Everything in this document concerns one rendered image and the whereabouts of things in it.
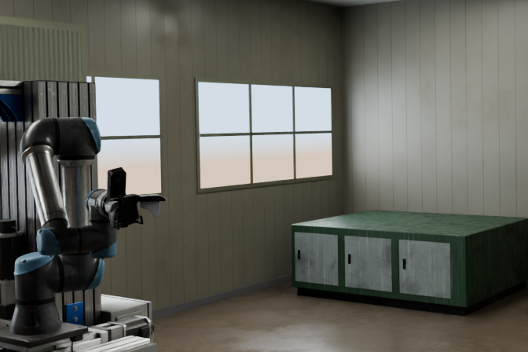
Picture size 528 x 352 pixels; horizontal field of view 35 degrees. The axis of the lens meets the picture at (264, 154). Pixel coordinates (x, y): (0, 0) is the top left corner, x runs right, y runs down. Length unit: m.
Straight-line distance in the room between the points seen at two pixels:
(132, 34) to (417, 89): 3.99
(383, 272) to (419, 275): 0.41
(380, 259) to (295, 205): 1.89
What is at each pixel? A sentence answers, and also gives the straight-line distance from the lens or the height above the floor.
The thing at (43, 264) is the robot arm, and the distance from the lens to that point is 2.62.
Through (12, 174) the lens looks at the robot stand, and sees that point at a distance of 2.94.
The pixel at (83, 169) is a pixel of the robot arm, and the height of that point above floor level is 1.74.
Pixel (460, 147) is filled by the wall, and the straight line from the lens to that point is 10.40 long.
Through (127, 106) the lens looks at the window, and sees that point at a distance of 8.08.
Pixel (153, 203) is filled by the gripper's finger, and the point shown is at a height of 1.67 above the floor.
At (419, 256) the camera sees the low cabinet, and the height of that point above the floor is 0.56.
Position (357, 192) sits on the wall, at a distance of 11.08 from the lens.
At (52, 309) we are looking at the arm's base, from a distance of 2.66.
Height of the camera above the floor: 1.86
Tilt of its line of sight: 2 degrees down
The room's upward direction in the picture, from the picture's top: 1 degrees counter-clockwise
